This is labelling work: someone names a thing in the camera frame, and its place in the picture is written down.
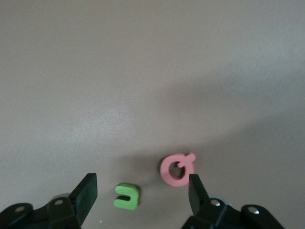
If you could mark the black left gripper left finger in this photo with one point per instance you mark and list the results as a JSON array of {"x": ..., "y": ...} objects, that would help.
[{"x": 88, "y": 190}]

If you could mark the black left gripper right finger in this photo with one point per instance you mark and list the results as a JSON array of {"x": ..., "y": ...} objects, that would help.
[{"x": 195, "y": 193}]

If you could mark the green letter U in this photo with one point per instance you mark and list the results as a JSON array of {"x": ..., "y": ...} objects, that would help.
[{"x": 134, "y": 195}]

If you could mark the pink letter Q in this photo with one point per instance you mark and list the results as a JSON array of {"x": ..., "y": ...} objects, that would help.
[{"x": 164, "y": 171}]

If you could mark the brown table cover sheet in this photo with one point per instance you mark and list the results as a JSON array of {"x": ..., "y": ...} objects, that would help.
[{"x": 119, "y": 71}]

